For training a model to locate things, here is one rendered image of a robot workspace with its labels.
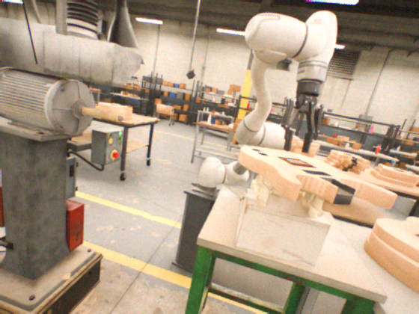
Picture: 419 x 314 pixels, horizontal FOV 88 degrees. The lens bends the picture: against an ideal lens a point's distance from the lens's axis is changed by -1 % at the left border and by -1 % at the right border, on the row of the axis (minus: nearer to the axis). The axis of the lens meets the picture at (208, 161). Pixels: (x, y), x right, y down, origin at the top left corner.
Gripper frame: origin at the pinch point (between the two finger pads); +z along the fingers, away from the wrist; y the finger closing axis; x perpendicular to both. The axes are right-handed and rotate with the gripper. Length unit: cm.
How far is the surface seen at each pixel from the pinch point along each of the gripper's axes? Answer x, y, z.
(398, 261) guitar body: 13, -43, 38
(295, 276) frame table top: 8.8, -2.9, 44.8
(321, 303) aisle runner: -59, -97, 126
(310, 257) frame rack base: 10.8, -5.4, 36.6
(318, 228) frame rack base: 11.9, -4.9, 25.6
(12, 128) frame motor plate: -52, 109, 11
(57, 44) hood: -31, 85, -23
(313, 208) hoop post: 10.4, -2.9, 19.7
